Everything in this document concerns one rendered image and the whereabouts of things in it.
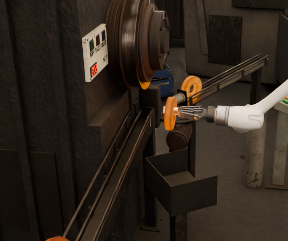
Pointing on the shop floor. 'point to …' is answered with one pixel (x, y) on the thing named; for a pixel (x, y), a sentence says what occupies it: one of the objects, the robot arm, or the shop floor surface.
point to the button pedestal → (281, 147)
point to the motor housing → (179, 136)
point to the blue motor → (166, 89)
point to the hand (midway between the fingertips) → (171, 110)
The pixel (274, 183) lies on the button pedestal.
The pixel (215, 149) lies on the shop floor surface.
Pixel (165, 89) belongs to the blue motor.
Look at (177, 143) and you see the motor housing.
